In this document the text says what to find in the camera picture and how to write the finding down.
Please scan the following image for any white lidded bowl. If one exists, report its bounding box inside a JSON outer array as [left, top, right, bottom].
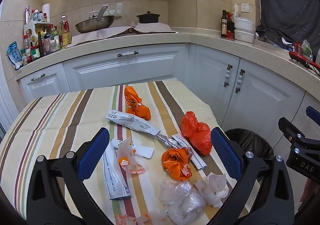
[[234, 29, 256, 43], [234, 17, 254, 31]]

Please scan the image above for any white condiment shelf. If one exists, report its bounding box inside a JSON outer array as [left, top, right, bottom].
[[23, 22, 55, 51]]

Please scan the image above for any silver foil wrapper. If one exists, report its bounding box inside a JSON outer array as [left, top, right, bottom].
[[157, 133, 194, 161]]

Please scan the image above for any blue printed packet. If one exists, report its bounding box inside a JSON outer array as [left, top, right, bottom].
[[7, 42, 23, 70]]

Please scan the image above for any orange knotted plastic bag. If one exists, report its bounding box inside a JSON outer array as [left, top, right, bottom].
[[124, 86, 152, 120]]

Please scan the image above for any red-orange plastic bag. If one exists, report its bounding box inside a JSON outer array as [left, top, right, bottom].
[[181, 111, 213, 156]]

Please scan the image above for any white long tube packet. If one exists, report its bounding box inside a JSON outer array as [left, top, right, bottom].
[[103, 145, 132, 201]]

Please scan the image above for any flat orange-print wrapper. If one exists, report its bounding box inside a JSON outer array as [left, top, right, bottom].
[[114, 211, 170, 225]]

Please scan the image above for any white cabinet drawer front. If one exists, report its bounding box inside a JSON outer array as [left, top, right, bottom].
[[62, 45, 187, 91]]

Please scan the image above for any white paper sleeve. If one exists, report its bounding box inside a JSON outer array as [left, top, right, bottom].
[[172, 134, 208, 171]]

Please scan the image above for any dark olive oil bottle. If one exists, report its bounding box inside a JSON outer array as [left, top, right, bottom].
[[221, 10, 228, 38]]

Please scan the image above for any small white wrapper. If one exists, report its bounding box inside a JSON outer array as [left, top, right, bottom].
[[111, 138, 125, 150]]

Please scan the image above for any clear plastic bag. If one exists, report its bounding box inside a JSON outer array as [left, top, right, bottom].
[[159, 179, 207, 219]]

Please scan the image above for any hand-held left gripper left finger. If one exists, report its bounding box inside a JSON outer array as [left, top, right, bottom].
[[26, 127, 118, 225]]

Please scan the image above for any crumpled white tissue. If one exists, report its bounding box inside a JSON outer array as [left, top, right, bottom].
[[194, 173, 229, 208]]

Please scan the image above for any cluster of condiment bottles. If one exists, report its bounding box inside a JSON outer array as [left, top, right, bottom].
[[20, 5, 73, 64]]

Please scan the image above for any black trash bin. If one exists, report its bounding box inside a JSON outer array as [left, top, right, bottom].
[[223, 128, 275, 164]]

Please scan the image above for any translucent orange-print plastic bag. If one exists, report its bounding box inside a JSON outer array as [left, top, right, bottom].
[[117, 138, 146, 178]]

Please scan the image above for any white paper towel roll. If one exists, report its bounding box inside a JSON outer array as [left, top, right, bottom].
[[42, 3, 51, 23]]

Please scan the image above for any dark red-label sauce bottle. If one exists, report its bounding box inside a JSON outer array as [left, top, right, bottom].
[[226, 13, 236, 40]]

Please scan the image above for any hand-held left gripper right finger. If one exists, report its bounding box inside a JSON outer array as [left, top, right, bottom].
[[211, 126, 297, 225]]

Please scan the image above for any clear plastic wrap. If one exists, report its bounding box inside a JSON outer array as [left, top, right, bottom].
[[272, 38, 293, 50]]

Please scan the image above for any orange printed bag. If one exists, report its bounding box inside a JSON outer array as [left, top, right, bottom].
[[161, 147, 193, 182]]

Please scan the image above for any beige stove cover cloth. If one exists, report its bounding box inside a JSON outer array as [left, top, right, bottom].
[[67, 22, 179, 46]]

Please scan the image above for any black lidded pot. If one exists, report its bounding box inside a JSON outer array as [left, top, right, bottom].
[[136, 11, 161, 25]]

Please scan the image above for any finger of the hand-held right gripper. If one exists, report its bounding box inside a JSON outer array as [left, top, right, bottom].
[[306, 106, 320, 126], [278, 117, 320, 150]]

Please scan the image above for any green printed packet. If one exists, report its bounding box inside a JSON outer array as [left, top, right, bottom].
[[301, 40, 313, 61]]

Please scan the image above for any plain white card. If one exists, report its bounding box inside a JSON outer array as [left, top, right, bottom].
[[135, 146, 154, 159]]

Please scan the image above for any white cabinet door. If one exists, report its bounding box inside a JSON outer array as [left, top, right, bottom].
[[194, 45, 241, 117], [274, 91, 320, 166], [225, 58, 306, 152], [19, 65, 71, 104]]

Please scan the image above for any person's right hand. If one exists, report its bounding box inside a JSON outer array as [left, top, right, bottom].
[[301, 180, 314, 203]]

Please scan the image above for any red tray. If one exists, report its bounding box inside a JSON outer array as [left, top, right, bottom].
[[289, 50, 320, 69]]

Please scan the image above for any steel wok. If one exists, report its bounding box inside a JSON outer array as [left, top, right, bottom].
[[75, 5, 115, 34]]

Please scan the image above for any white printed flat packet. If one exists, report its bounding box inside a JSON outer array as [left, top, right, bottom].
[[105, 110, 160, 136]]

